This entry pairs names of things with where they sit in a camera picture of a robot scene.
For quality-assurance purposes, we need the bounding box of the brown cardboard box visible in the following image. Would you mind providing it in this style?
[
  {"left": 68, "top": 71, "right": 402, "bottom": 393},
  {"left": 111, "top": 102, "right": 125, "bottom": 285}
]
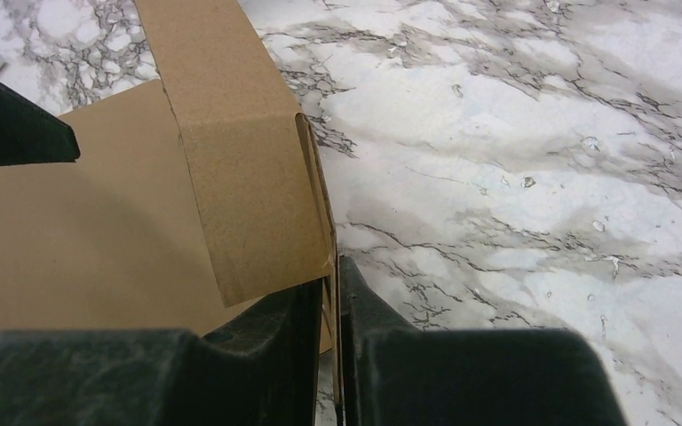
[{"left": 0, "top": 0, "right": 342, "bottom": 406}]

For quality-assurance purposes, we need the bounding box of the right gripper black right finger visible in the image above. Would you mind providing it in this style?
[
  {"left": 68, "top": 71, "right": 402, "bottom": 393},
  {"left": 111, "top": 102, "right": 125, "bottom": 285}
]
[{"left": 339, "top": 256, "right": 625, "bottom": 425}]

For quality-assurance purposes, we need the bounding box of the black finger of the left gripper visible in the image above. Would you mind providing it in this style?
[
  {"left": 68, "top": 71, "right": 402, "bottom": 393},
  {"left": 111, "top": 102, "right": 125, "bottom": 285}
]
[{"left": 0, "top": 83, "right": 81, "bottom": 166}]

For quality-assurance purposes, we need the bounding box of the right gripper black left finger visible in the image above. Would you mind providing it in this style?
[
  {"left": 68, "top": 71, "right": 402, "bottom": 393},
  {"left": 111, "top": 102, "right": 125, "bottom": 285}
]
[{"left": 0, "top": 281, "right": 322, "bottom": 425}]

